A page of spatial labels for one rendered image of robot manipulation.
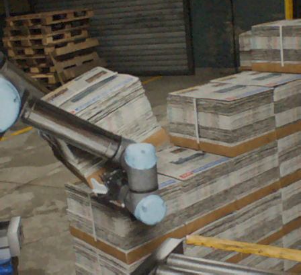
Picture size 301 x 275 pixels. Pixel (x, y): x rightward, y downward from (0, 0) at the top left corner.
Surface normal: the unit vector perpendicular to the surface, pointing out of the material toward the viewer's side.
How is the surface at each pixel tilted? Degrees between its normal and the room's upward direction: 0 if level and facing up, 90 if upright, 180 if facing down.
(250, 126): 90
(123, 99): 87
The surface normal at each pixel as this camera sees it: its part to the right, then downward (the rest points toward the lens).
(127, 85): 0.40, 0.14
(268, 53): -0.75, 0.24
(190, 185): 0.64, 0.12
